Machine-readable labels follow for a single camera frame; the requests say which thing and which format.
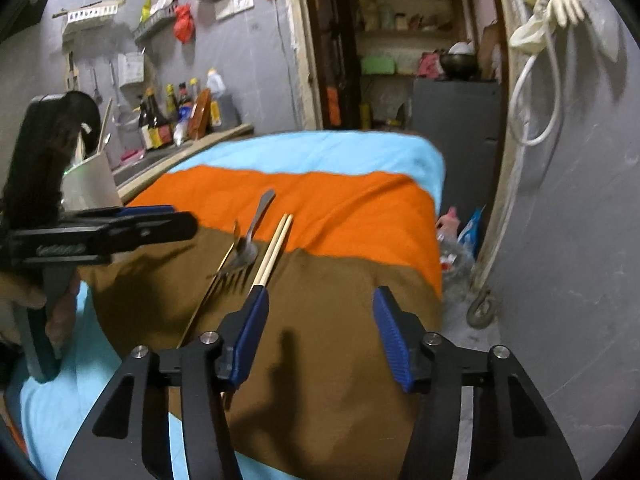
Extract row of sauce bottles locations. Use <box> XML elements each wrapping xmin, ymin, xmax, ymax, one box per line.
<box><xmin>136</xmin><ymin>79</ymin><xmax>201</xmax><ymax>151</ymax></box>

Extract white wall socket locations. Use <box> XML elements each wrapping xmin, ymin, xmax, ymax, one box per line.
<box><xmin>216</xmin><ymin>0</ymin><xmax>255</xmax><ymax>22</ymax></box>

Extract striped blanket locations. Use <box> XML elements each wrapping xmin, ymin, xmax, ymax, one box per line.
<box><xmin>20</xmin><ymin>130</ymin><xmax>446</xmax><ymax>480</ymax></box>

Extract white plastic utensil basket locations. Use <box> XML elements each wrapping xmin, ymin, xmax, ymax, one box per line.
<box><xmin>61</xmin><ymin>152</ymin><xmax>124</xmax><ymax>211</ymax></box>

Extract blue and white packet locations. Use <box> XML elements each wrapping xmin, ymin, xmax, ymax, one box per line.
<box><xmin>172</xmin><ymin>104</ymin><xmax>194</xmax><ymax>143</ymax></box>

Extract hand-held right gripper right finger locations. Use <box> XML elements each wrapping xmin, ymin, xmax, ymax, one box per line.
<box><xmin>372</xmin><ymin>285</ymin><xmax>584</xmax><ymax>480</ymax></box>

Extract silver metal fork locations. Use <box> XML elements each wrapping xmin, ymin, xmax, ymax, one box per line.
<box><xmin>177</xmin><ymin>219</ymin><xmax>242</xmax><ymax>348</ymax></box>

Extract cream rubber gloves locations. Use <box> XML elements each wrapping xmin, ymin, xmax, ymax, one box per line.
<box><xmin>509</xmin><ymin>0</ymin><xmax>586</xmax><ymax>53</ymax></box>

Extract colourful seasoning packets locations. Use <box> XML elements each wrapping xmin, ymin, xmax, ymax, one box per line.
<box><xmin>140</xmin><ymin>0</ymin><xmax>179</xmax><ymax>23</ymax></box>

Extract wooden cutting board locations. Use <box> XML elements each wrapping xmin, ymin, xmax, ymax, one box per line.
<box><xmin>479</xmin><ymin>20</ymin><xmax>505</xmax><ymax>81</ymax></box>

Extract green box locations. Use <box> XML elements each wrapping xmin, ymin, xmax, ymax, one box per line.
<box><xmin>361</xmin><ymin>55</ymin><xmax>398</xmax><ymax>75</ymax></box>

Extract wooden shelf unit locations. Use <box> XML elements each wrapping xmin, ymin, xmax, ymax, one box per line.
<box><xmin>345</xmin><ymin>0</ymin><xmax>466</xmax><ymax>81</ymax></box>

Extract black pot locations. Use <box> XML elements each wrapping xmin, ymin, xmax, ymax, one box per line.
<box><xmin>439</xmin><ymin>51</ymin><xmax>478</xmax><ymax>81</ymax></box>

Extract brown packet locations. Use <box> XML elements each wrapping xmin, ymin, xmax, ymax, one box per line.
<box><xmin>188</xmin><ymin>88</ymin><xmax>214</xmax><ymax>141</ymax></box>

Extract person's left hand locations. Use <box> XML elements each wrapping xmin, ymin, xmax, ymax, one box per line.
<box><xmin>0</xmin><ymin>270</ymin><xmax>82</xmax><ymax>359</ymax></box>

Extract blue and white floor bag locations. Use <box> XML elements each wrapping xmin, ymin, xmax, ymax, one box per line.
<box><xmin>457</xmin><ymin>206</ymin><xmax>484</xmax><ymax>257</ymax></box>

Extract clear oil jug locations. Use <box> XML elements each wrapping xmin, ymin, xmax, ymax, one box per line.
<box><xmin>206</xmin><ymin>67</ymin><xmax>224</xmax><ymax>128</ymax></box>

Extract grey wall shelf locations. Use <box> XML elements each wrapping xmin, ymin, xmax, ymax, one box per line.
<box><xmin>133</xmin><ymin>9</ymin><xmax>179</xmax><ymax>44</ymax></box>

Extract light wooden hanging board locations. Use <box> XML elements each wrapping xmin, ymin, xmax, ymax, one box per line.
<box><xmin>62</xmin><ymin>50</ymin><xmax>81</xmax><ymax>92</ymax></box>

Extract white wall basket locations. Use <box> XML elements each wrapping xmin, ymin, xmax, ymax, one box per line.
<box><xmin>52</xmin><ymin>0</ymin><xmax>127</xmax><ymax>28</ymax></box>

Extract pink cloth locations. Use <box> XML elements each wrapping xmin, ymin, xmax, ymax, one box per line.
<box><xmin>417</xmin><ymin>51</ymin><xmax>443</xmax><ymax>78</ymax></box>

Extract white shower hose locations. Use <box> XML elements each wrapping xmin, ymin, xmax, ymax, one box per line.
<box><xmin>506</xmin><ymin>25</ymin><xmax>563</xmax><ymax>147</ymax></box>

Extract silver metal spoon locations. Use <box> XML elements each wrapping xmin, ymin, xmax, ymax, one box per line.
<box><xmin>206</xmin><ymin>190</ymin><xmax>277</xmax><ymax>282</ymax></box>

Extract worn door frame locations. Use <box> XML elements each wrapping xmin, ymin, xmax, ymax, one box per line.
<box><xmin>280</xmin><ymin>0</ymin><xmax>531</xmax><ymax>281</ymax></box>

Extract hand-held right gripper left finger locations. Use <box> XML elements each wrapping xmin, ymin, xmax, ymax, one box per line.
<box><xmin>55</xmin><ymin>284</ymin><xmax>272</xmax><ymax>480</ymax></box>

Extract crumpled clear plastic bag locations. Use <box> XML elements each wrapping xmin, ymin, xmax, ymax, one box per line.
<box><xmin>439</xmin><ymin>232</ymin><xmax>476</xmax><ymax>293</ymax></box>

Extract beige kitchen counter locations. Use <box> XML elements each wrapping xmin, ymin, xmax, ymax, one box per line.
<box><xmin>120</xmin><ymin>124</ymin><xmax>255</xmax><ymax>203</ymax></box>

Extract grey cabinet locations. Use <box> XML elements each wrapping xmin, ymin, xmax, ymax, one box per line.
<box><xmin>412</xmin><ymin>78</ymin><xmax>502</xmax><ymax>226</ymax></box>

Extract white wall utensil holder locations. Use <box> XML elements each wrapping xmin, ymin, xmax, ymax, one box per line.
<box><xmin>118</xmin><ymin>51</ymin><xmax>146</xmax><ymax>85</ymax></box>

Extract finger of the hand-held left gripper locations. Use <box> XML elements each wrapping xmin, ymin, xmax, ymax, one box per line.
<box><xmin>62</xmin><ymin>211</ymin><xmax>199</xmax><ymax>266</ymax></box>
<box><xmin>64</xmin><ymin>204</ymin><xmax>176</xmax><ymax>226</ymax></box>

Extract red plastic bag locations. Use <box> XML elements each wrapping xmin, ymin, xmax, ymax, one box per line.
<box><xmin>173</xmin><ymin>3</ymin><xmax>196</xmax><ymax>44</ymax></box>

